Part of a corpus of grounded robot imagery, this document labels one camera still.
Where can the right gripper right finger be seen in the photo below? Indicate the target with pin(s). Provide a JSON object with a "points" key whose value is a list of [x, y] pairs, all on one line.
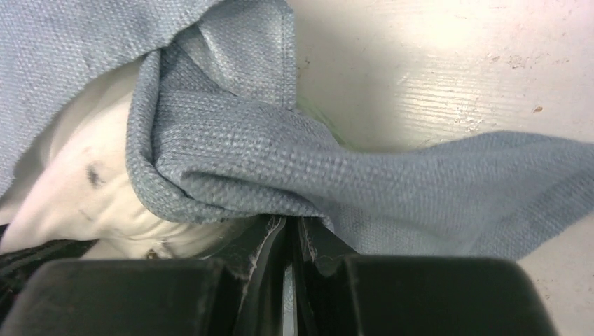
{"points": [[340, 292]]}

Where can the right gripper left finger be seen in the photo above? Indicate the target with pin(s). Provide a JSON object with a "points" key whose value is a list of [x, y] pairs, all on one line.
{"points": [[236, 291]]}

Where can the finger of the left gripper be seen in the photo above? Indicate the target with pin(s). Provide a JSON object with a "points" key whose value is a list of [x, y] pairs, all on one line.
{"points": [[17, 267]]}

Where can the cream white pillow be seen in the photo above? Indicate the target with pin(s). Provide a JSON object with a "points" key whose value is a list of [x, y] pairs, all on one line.
{"points": [[72, 184]]}

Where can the patchwork and blue pillowcase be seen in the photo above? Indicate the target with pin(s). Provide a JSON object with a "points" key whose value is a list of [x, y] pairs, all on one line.
{"points": [[213, 133]]}

